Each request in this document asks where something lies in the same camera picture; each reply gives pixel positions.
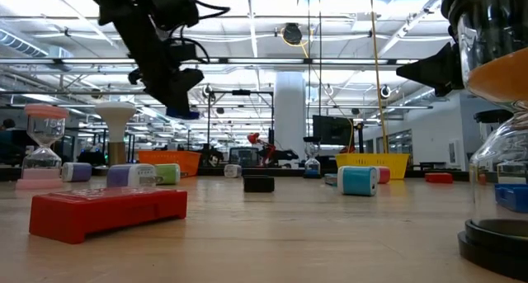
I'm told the silver ventilation duct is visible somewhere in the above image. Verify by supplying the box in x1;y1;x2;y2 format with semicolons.
0;26;51;59

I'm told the black metal stand frame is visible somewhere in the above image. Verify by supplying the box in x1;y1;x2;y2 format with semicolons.
205;87;276;154

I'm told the red digital clock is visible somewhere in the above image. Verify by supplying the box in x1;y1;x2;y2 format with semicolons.
424;172;455;184

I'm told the white flood light bulb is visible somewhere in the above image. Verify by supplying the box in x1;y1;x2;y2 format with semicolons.
93;101;138;167

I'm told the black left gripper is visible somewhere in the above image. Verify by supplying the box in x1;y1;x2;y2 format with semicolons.
126;38;205;111

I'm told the thin yellow cord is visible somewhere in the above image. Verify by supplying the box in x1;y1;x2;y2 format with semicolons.
279;26;356;154

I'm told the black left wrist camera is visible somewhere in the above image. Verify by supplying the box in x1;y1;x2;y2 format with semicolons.
147;0;201;31

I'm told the blue usb wall charger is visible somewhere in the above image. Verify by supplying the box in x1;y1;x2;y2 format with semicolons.
337;165;379;197

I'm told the blue digital clock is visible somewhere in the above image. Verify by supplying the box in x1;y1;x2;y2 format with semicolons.
493;182;528;215

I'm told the yellow plastic basket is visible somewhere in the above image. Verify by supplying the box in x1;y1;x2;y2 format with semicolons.
334;152;411;181

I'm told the white building column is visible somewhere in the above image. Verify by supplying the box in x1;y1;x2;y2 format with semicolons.
273;71;308;163

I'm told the long ceiling light strip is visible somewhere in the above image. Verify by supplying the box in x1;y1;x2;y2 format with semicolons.
0;56;420;66

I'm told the black digital clock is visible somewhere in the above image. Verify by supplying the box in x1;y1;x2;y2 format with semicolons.
243;174;276;194

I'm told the black computer monitor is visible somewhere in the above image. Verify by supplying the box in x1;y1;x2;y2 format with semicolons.
312;114;355;147

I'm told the pink hourglass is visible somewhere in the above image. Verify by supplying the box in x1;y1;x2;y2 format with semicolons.
15;103;70;190

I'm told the black aluminium table frame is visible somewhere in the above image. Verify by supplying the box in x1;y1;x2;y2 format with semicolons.
0;165;471;182

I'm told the red desk lamp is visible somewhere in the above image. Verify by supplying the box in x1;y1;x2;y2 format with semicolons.
246;131;277;167

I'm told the orange plastic basket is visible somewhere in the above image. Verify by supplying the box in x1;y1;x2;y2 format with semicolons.
137;149;202;178

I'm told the red rectangular plastic box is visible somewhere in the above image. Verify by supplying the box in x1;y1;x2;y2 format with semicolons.
27;186;189;246

